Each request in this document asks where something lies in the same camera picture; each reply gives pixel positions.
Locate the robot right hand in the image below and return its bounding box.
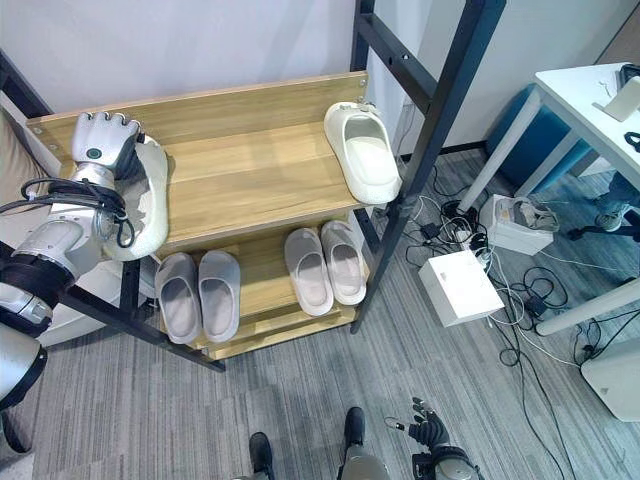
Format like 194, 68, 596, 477
384, 397, 454, 454

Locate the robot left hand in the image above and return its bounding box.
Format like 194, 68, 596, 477
69, 111, 147, 177

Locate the cream slipper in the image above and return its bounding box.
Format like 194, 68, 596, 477
101, 133, 170, 263
323, 99, 403, 205

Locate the wooden shoe rack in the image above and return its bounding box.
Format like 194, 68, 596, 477
25, 71, 375, 363

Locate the beige cushion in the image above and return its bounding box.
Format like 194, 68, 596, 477
0, 106, 57, 214

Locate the closed white box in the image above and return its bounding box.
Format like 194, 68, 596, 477
417, 249, 507, 329

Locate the grey slipper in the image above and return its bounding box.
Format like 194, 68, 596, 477
283, 227, 336, 318
154, 252, 203, 346
319, 220, 368, 307
197, 249, 242, 344

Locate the white power strip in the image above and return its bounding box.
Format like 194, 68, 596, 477
453, 228, 495, 267

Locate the white floor appliance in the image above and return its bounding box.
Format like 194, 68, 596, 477
580, 338, 640, 423

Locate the open white box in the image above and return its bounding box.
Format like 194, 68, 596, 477
478, 193, 562, 257

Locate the grey padded headset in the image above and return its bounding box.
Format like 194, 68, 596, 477
510, 196, 561, 233

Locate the black tripod leg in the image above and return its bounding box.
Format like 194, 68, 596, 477
566, 208, 640, 242

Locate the person's leg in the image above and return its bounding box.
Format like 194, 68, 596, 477
593, 170, 640, 233

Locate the blue cabinet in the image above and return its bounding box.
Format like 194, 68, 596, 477
486, 82, 594, 189

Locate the white table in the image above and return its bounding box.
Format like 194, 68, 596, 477
456, 62, 640, 337

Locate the white stand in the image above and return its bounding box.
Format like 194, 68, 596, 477
591, 74, 640, 123

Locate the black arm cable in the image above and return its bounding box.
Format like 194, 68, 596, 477
19, 176, 137, 249

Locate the long black floor cable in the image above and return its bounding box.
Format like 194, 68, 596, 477
498, 279, 579, 480

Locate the white floor cable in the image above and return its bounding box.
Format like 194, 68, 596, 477
485, 259, 586, 367

